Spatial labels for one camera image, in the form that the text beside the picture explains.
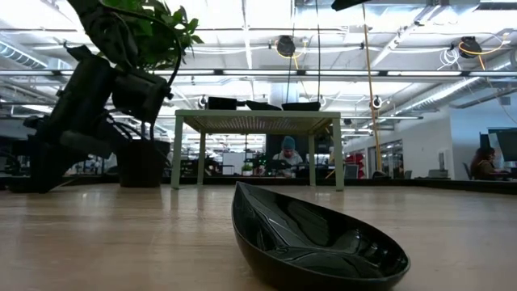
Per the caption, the black hanging cable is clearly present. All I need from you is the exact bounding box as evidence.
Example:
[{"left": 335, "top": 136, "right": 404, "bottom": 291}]
[{"left": 314, "top": 0, "right": 323, "bottom": 102}]

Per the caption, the small black square plate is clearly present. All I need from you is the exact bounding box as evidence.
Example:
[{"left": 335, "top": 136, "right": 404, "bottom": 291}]
[{"left": 207, "top": 95, "right": 239, "bottom": 111}]

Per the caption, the green plant in black pot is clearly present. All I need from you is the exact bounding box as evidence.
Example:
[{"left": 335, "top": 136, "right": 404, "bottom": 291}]
[{"left": 100, "top": 0, "right": 205, "bottom": 188}]

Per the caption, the black wavy square plate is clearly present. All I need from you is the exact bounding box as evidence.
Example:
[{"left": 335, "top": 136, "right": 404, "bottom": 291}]
[{"left": 281, "top": 101, "right": 322, "bottom": 112}]

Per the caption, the dark monitor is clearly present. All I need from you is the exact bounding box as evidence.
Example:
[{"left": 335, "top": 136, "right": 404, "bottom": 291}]
[{"left": 479, "top": 127, "right": 517, "bottom": 182}]

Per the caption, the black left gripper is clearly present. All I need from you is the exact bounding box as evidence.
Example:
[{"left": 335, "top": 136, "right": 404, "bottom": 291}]
[{"left": 7, "top": 45, "right": 118, "bottom": 194}]

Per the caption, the green perforated metal shelf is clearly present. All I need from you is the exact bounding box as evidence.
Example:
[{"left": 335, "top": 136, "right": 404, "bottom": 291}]
[{"left": 170, "top": 108, "right": 346, "bottom": 192}]

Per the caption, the person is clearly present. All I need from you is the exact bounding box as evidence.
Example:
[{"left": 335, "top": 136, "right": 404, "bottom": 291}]
[
  {"left": 469, "top": 146, "right": 510, "bottom": 181},
  {"left": 271, "top": 136, "right": 305, "bottom": 178}
]

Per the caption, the black ceiling cable reel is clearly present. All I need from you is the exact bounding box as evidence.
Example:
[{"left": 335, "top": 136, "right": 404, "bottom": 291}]
[
  {"left": 275, "top": 34, "right": 297, "bottom": 58},
  {"left": 459, "top": 36, "right": 483, "bottom": 59}
]

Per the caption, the yellow hanging cable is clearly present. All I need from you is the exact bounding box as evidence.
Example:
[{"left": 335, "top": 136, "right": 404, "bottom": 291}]
[{"left": 361, "top": 0, "right": 384, "bottom": 173}]

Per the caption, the silver ventilation duct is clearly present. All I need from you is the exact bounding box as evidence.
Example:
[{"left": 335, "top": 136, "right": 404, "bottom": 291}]
[{"left": 393, "top": 74, "right": 517, "bottom": 118}]

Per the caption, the red background object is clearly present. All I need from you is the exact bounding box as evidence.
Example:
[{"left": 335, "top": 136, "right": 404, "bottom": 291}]
[{"left": 349, "top": 152, "right": 366, "bottom": 179}]

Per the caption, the black aluminium table frame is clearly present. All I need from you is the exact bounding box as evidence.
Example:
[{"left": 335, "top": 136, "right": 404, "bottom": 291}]
[{"left": 0, "top": 172, "right": 517, "bottom": 195}]

